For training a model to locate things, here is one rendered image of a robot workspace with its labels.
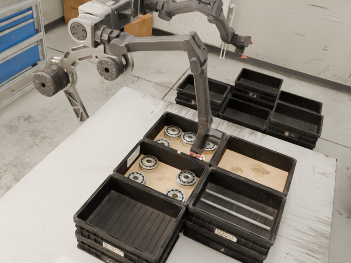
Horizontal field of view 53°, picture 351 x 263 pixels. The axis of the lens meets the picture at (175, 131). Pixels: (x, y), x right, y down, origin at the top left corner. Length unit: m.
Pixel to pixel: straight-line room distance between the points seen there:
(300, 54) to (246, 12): 0.85
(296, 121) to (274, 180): 1.20
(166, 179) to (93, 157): 0.51
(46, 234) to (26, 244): 0.09
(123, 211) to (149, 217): 0.12
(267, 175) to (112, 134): 0.99
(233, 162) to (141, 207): 0.61
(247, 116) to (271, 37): 1.76
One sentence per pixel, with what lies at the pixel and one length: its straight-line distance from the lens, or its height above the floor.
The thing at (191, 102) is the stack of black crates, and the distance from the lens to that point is 2.97.
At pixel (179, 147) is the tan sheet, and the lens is 2.01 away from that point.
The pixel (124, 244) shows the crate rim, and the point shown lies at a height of 0.93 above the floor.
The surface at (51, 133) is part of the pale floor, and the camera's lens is 3.40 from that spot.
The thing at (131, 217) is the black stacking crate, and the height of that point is 0.83.
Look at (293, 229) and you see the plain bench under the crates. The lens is 1.99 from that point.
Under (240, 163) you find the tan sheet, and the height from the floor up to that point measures 0.83.
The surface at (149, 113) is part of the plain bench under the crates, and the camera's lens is 2.46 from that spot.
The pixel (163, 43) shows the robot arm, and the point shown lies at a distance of 1.53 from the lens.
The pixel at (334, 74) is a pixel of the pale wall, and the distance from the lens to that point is 4.82.
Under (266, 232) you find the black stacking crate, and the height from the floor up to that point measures 0.83.
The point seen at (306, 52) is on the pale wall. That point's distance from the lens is 4.72.
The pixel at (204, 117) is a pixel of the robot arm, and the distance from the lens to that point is 1.67.
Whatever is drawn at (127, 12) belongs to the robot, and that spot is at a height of 1.49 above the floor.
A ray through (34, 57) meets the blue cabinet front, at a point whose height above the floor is 0.39.
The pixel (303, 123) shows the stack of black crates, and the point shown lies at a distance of 3.12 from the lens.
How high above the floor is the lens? 2.17
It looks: 39 degrees down
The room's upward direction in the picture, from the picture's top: 8 degrees clockwise
